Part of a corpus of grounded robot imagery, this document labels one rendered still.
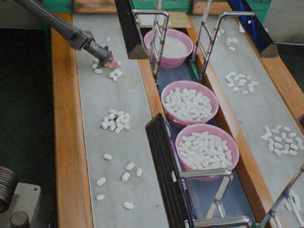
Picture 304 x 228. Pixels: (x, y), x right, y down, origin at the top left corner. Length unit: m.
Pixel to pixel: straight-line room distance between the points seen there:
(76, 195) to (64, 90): 0.54
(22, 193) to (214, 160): 0.83
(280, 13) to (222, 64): 1.46
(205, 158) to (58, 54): 0.88
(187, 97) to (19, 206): 0.89
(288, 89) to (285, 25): 1.56
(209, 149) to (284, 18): 2.05
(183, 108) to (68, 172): 0.62
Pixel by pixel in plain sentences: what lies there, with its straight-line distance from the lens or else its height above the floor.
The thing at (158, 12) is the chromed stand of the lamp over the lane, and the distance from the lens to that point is 1.69.
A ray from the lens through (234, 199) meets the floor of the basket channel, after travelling 1.64.
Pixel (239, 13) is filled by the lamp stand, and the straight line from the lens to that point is 1.82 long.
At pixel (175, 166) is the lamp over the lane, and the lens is 1.11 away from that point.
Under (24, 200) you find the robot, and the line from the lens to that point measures 1.78.
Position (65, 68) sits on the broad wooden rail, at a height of 0.76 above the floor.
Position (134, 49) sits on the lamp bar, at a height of 1.09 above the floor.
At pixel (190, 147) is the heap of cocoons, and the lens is 1.67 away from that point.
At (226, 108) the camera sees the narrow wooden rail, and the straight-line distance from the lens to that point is 1.84.
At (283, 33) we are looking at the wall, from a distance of 3.64.
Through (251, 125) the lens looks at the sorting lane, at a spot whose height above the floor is 0.74.
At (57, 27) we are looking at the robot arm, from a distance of 1.78.
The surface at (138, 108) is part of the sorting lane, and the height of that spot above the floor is 0.74.
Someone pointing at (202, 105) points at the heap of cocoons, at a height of 0.73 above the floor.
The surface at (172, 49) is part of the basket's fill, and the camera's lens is 2.14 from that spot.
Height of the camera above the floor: 1.98
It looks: 45 degrees down
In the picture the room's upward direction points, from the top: 11 degrees clockwise
